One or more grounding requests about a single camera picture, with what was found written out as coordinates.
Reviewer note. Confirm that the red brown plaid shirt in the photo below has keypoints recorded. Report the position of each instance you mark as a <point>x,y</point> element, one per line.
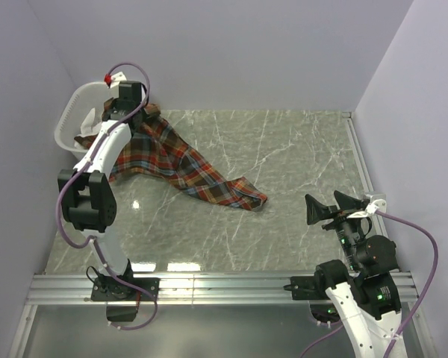
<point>157,150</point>

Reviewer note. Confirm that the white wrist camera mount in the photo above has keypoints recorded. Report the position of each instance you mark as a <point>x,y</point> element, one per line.
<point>376,202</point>
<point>113,81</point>

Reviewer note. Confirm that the white plastic laundry basket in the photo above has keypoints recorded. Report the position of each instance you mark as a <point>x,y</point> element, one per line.
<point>86,97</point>

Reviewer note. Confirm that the white crumpled shirt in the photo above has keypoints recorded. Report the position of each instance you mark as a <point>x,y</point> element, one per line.
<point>91,124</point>

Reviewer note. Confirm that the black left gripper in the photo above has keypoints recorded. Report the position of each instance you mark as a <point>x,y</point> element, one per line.
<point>116,103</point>

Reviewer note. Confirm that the aluminium mounting rail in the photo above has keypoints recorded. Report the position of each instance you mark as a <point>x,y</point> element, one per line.
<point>175,288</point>

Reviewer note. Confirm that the aluminium right side rail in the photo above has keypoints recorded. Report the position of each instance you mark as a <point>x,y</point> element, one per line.
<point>359,158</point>

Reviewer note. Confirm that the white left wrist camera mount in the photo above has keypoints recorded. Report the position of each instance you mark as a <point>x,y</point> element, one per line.
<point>113,81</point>

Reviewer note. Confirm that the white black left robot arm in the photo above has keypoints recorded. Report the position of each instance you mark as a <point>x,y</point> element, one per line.
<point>86,207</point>

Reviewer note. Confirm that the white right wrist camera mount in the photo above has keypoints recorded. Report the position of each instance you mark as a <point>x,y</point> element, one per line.
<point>376,202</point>

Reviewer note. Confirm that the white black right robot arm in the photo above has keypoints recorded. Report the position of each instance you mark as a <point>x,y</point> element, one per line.
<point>361,288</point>

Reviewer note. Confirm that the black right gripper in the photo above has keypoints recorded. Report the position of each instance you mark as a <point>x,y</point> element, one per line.
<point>316,209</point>

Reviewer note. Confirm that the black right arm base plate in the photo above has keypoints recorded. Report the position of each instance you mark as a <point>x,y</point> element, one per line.
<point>305,288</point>

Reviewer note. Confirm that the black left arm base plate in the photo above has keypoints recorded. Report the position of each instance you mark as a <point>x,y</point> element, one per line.
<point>107,289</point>

